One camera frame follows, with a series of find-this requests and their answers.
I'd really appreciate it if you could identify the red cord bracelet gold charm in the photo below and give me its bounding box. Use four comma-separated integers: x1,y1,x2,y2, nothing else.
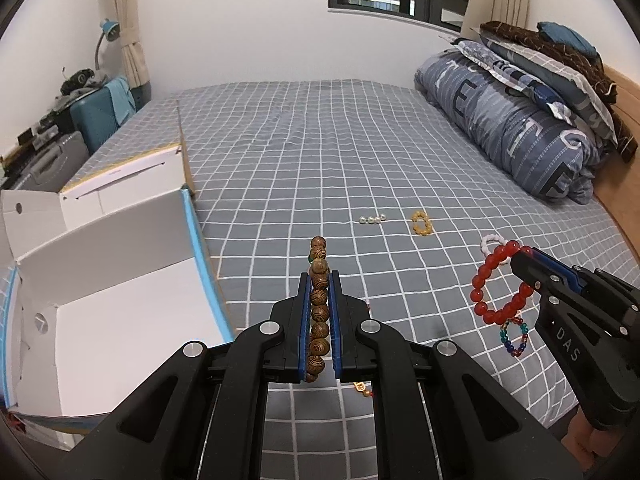
352,382,373,398

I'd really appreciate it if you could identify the grey suitcase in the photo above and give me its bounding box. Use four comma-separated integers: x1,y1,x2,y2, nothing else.
8,131,89,193

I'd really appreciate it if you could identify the blue grey folded duvet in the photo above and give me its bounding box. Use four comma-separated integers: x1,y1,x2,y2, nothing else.
414,49,600,204

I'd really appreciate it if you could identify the pink bead bracelet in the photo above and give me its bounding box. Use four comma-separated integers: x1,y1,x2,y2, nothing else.
479,233,535,266

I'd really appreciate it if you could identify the beige left curtain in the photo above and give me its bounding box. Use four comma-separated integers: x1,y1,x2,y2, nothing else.
112,0,150,88

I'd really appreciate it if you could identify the brown fuzzy blanket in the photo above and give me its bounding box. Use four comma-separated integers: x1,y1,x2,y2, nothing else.
478,21,638,164

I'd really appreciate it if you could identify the yellow bead bracelet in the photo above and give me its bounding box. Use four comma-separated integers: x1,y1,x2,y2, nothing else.
410,210,434,238

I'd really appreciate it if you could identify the grey checked bed sheet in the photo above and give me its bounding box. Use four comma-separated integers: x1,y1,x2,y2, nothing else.
64,78,640,480

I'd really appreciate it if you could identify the red bead bracelet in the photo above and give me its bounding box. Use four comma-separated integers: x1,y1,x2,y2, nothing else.
470,239,536,326

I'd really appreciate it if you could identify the grey patterned pillow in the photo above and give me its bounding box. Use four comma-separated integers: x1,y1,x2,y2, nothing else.
454,35,620,148

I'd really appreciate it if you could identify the brown wooden bead bracelet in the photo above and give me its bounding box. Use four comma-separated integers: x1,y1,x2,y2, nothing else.
302,235,332,384

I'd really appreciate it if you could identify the teal suitcase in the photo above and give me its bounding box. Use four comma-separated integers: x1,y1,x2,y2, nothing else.
70,76,137,155

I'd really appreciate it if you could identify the teal desk lamp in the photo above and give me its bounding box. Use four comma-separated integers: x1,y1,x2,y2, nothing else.
94,18,120,72

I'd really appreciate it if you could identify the blue yellow cardboard box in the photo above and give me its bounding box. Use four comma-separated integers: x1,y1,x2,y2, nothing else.
1,128,233,434

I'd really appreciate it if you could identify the teal small cushion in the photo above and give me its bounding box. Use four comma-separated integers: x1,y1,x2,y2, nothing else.
537,22,600,62

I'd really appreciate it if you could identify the wooden bed headboard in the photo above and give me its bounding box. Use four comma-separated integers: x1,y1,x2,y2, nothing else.
594,65,640,259

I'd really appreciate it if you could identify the multicolour glass bead bracelet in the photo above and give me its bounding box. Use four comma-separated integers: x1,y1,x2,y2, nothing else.
498,315,532,359

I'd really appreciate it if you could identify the person right hand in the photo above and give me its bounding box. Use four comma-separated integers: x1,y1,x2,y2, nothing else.
561,408,626,472

